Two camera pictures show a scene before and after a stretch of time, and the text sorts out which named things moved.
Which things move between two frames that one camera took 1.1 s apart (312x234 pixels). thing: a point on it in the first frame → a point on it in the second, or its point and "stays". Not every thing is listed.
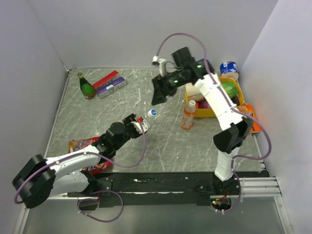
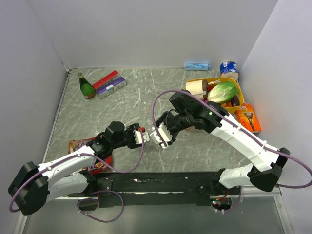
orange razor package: [247, 108] stays
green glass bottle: [87, 89] stays
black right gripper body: [174, 80] → [175, 124]
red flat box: [105, 79] stays
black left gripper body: [130, 128] → [128, 136]
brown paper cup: [193, 93] stays
